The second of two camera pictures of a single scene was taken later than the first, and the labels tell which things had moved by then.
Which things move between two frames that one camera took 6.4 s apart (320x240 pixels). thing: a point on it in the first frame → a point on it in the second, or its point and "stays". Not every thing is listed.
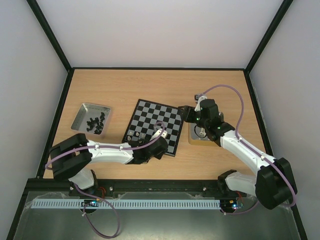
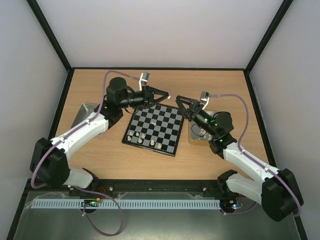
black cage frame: (72, 69) stays
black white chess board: (146, 114) stays
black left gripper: (159, 156) → (148, 95)
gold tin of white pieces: (197, 136) stays
